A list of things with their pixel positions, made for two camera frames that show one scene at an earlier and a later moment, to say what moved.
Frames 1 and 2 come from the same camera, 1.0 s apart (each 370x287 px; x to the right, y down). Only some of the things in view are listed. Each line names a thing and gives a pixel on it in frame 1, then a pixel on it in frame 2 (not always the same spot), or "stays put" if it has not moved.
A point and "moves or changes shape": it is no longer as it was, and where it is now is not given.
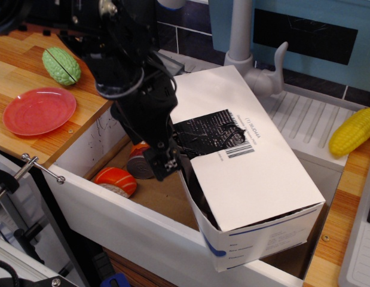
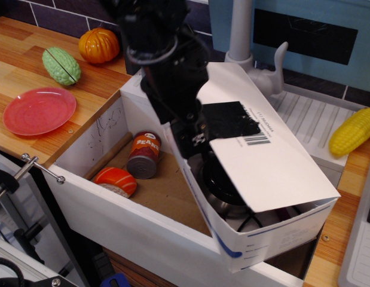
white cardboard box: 251,192 moves or changes shape
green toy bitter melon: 61,67 stays put
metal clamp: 5,183 stays put
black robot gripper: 143,100 → 176,70
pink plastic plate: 39,110 stays put
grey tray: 360,270 stays put
